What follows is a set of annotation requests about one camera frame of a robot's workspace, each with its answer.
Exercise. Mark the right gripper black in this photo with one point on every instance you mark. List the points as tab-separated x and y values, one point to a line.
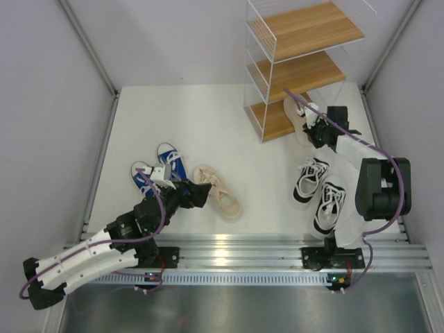
319	121

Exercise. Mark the blue canvas sneaker inner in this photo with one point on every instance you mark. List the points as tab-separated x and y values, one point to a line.
168	154

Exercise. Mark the black white sneaker lower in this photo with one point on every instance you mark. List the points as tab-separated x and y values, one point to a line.
333	195

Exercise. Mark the aluminium frame post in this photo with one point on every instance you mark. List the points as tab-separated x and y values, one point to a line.
407	17
86	43

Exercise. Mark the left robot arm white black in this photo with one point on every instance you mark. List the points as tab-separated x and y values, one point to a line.
127	242

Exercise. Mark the left aluminium frame post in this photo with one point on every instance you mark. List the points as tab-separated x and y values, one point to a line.
86	43

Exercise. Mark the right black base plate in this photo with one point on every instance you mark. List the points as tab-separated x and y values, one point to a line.
319	258

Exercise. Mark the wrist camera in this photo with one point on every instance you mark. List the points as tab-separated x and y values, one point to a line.
161	173
311	113

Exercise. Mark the beige lace sneaker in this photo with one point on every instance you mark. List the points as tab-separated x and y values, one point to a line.
222	197
295	113

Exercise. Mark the white wire wooden shoe shelf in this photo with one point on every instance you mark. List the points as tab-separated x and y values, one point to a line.
307	47

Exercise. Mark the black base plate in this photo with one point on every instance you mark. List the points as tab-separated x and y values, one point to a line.
163	257
319	258

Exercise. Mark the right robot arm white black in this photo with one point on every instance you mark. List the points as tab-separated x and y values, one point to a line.
383	192

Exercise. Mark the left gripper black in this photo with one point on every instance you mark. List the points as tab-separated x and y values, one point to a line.
198	196

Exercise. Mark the blue canvas sneaker outer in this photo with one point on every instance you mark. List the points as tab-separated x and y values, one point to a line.
140	172

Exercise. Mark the black white sneaker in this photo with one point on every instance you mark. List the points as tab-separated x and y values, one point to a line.
312	172
333	195

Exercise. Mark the blue canvas sneaker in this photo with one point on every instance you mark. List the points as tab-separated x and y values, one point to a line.
168	154
140	172

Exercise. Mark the right aluminium frame post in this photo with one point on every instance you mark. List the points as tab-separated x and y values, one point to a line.
407	17

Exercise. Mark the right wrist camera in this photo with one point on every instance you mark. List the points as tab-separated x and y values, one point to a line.
311	113

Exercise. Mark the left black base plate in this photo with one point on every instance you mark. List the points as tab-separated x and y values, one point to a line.
163	257

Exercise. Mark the black white sneaker upper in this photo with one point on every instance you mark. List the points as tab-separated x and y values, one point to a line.
312	172

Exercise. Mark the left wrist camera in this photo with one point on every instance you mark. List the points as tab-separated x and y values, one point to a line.
161	173

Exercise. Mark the perforated cable duct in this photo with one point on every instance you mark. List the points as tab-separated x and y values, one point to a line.
180	277

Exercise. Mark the aluminium mounting rail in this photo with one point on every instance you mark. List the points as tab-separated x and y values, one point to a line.
391	252

